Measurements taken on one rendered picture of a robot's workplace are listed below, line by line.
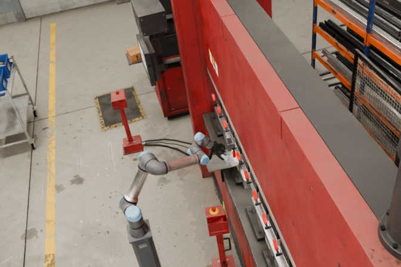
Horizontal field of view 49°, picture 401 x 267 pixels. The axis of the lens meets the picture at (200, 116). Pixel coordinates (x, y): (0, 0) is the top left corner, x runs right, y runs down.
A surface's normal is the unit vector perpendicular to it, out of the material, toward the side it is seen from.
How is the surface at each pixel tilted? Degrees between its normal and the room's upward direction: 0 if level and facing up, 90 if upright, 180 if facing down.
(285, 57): 0
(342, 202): 0
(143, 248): 90
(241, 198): 0
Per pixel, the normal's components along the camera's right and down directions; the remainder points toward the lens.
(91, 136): -0.12, -0.79
